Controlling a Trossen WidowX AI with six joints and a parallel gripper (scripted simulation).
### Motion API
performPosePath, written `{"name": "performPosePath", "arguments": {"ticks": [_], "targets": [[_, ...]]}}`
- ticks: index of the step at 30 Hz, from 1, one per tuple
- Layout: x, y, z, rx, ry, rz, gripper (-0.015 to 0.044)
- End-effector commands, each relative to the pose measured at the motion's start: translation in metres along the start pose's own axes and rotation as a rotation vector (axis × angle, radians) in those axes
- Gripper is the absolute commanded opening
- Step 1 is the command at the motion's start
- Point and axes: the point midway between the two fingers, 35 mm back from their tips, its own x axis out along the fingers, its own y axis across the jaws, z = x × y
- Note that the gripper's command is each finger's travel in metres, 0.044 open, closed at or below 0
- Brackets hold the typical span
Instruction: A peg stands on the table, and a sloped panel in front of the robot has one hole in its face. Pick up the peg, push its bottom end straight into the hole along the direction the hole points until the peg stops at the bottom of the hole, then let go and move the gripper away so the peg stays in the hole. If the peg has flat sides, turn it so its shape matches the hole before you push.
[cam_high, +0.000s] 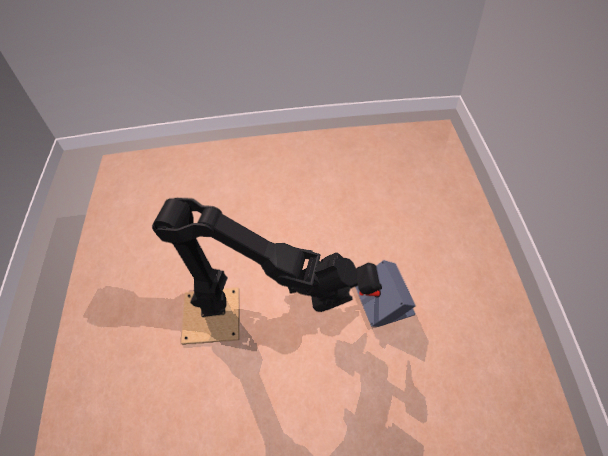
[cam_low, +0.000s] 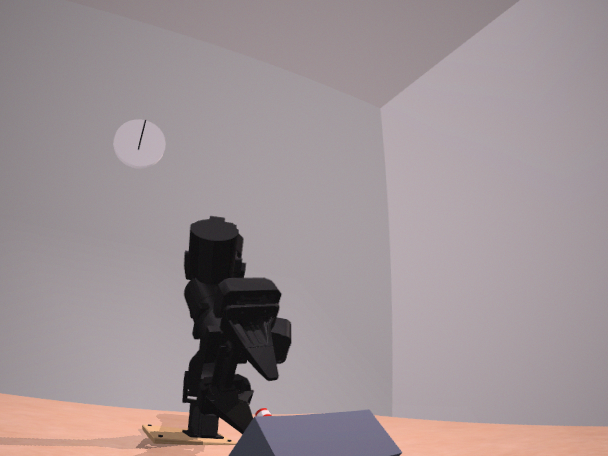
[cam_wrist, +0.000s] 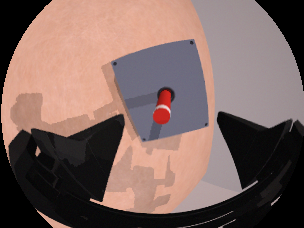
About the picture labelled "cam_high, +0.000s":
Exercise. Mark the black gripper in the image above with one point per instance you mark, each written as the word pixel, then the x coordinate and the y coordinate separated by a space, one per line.
pixel 367 282

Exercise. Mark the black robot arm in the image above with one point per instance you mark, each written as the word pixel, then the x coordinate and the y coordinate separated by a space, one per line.
pixel 280 261

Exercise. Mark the grey sloped panel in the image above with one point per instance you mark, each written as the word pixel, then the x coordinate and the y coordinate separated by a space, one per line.
pixel 394 302

